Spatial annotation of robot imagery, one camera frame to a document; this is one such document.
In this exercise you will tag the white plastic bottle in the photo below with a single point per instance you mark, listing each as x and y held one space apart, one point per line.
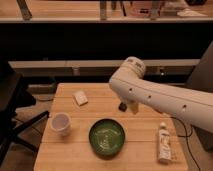
164 147

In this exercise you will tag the black rectangular remote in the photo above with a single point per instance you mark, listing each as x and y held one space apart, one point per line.
122 107

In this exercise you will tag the long wooden bench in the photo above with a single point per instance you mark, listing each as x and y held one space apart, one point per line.
101 67

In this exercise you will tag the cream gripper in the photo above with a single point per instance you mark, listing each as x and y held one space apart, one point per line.
134 107

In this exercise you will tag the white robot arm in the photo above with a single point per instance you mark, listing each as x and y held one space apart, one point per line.
194 106

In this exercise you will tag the green round bowl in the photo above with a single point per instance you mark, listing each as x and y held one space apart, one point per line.
106 137

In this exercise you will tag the black office chair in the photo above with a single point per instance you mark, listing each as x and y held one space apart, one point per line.
13 95

